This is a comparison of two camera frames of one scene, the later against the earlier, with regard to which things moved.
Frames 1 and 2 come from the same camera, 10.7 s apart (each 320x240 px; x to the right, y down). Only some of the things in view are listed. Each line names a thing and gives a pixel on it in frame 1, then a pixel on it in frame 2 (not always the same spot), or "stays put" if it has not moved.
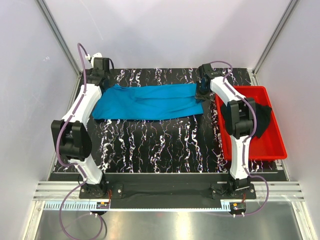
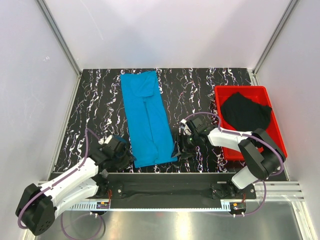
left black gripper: x=108 y=72 to x=128 y=158
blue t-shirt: x=135 y=102 to x=151 y=132
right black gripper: x=198 y=95 to x=177 y=150
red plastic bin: x=270 y=144 stays put
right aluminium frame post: x=253 y=72 stays put
